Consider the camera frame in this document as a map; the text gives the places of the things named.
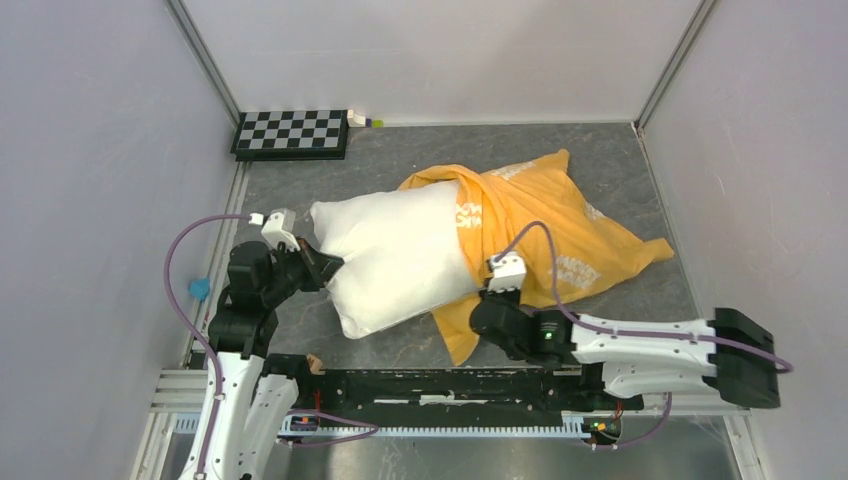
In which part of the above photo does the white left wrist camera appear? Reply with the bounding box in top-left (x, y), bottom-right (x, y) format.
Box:
top-left (261, 208), bottom-right (300, 251)

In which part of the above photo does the yellow and blue printed pillowcase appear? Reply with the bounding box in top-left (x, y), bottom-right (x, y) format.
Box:
top-left (399, 150), bottom-right (674, 365)

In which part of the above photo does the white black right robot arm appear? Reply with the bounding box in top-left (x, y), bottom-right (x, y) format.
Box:
top-left (469, 292), bottom-right (783, 409)

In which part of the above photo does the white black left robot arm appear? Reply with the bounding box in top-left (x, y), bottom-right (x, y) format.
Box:
top-left (180, 238), bottom-right (344, 479)

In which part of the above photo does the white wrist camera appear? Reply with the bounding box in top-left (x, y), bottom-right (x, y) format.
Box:
top-left (486, 252), bottom-right (527, 293)
top-left (261, 208), bottom-right (300, 251)

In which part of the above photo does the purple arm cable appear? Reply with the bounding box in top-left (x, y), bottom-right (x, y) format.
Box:
top-left (493, 221), bottom-right (795, 452)
top-left (163, 213), bottom-right (382, 480)

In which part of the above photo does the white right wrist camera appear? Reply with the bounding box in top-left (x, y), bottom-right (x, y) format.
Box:
top-left (486, 252), bottom-right (527, 293)

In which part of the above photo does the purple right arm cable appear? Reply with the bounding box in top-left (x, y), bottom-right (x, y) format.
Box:
top-left (493, 221), bottom-right (795, 452)

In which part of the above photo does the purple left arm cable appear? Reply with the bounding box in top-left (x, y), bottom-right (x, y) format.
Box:
top-left (163, 213), bottom-right (382, 480)

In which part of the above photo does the slotted grey cable duct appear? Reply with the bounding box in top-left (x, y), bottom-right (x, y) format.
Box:
top-left (277, 415), bottom-right (622, 440)

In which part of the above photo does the small white purple bottle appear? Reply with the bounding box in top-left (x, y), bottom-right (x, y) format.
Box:
top-left (346, 109), bottom-right (384, 128)

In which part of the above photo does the small blue clip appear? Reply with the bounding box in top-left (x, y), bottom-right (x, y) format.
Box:
top-left (188, 278), bottom-right (211, 302)

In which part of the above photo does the black white checkerboard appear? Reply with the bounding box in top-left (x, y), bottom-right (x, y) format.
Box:
top-left (230, 109), bottom-right (349, 162)

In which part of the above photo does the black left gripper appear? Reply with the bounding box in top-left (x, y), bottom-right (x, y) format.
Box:
top-left (260, 234), bottom-right (341, 306)

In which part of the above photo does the white pillow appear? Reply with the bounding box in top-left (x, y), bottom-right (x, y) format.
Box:
top-left (310, 181), bottom-right (476, 339)

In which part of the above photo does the small wooden block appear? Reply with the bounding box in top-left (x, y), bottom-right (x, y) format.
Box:
top-left (306, 354), bottom-right (324, 375)

